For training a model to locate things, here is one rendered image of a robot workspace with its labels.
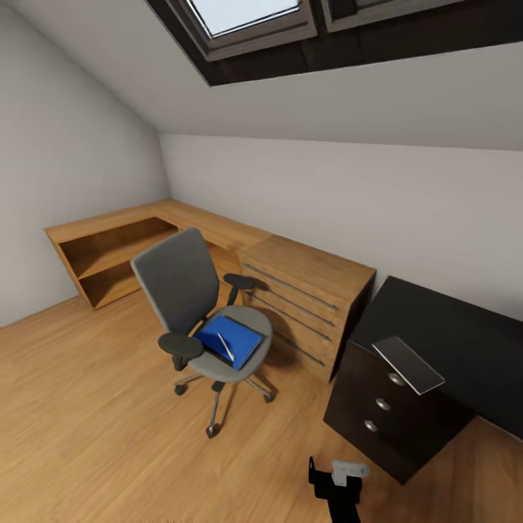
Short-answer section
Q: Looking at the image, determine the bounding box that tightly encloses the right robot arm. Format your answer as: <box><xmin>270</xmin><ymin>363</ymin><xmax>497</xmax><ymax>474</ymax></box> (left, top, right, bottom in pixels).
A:
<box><xmin>309</xmin><ymin>461</ymin><xmax>370</xmax><ymax>523</ymax></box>

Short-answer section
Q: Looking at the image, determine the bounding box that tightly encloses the notebook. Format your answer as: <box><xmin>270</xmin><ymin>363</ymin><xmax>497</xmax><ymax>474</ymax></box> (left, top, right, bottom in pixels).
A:
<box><xmin>373</xmin><ymin>335</ymin><xmax>446</xmax><ymax>395</ymax></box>

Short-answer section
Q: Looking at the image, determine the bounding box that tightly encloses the swivel chair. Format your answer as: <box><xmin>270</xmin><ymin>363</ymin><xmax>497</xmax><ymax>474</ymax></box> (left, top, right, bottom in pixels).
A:
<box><xmin>131</xmin><ymin>227</ymin><xmax>274</xmax><ymax>439</ymax></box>

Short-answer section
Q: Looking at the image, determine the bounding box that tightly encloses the folder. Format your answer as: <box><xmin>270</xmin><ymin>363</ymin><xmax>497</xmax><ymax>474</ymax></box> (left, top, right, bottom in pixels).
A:
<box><xmin>194</xmin><ymin>315</ymin><xmax>262</xmax><ymax>371</ymax></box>

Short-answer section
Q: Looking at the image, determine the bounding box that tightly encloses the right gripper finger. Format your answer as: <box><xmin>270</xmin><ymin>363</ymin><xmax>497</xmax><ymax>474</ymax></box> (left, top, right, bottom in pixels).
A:
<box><xmin>309</xmin><ymin>462</ymin><xmax>320</xmax><ymax>486</ymax></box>

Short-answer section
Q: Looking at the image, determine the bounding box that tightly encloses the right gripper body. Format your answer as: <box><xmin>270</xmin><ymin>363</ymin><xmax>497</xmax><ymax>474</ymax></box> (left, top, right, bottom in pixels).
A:
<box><xmin>314</xmin><ymin>471</ymin><xmax>361</xmax><ymax>513</ymax></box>

